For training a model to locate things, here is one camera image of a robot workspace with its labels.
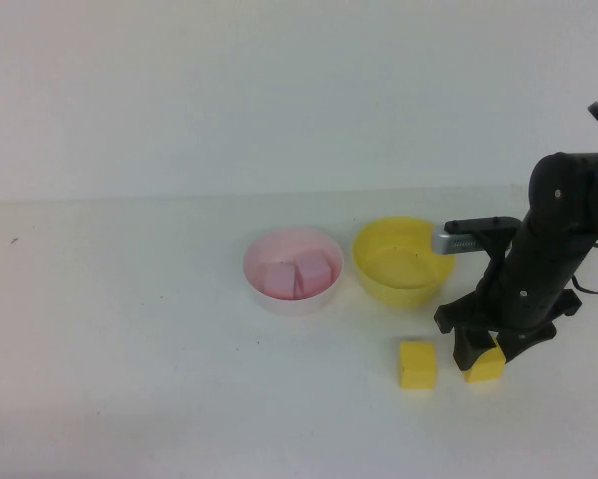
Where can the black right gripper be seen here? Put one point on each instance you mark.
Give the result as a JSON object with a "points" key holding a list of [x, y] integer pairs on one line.
{"points": [[533, 284]]}

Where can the yellow cube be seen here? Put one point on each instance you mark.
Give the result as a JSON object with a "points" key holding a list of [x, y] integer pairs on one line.
{"points": [[488, 369], [418, 366]]}

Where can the pink cube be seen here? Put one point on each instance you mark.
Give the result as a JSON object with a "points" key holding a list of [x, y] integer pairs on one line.
{"points": [[278, 282], [313, 272]]}

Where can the yellow plastic bowl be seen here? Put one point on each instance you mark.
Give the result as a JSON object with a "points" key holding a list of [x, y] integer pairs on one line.
{"points": [[403, 294]]}

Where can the pink plastic bowl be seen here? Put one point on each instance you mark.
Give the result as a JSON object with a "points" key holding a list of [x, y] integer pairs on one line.
{"points": [[298, 307]]}

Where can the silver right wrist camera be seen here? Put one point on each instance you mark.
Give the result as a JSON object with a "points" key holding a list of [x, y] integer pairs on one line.
{"points": [[448, 243]]}

